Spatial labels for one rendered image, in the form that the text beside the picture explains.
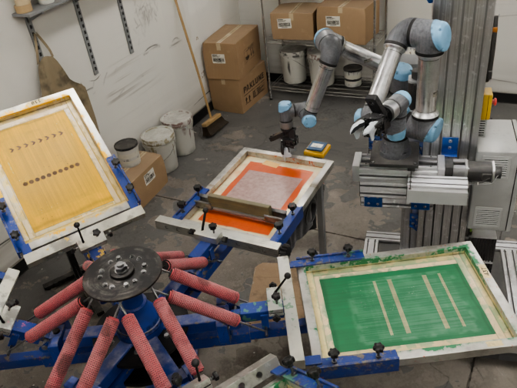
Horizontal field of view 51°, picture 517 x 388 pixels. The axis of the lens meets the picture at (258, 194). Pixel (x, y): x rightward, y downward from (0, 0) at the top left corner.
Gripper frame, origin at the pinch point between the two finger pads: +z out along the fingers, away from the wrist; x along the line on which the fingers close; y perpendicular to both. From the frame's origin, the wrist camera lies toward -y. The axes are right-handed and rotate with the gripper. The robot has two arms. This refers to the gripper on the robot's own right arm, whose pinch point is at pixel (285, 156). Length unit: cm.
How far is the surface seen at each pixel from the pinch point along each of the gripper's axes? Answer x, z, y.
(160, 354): -152, -4, 16
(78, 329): -166, -24, -5
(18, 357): -170, 5, -46
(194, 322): -134, -4, 20
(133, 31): 121, -25, -200
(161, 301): -146, -27, 19
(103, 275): -147, -33, -6
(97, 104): 56, 14, -200
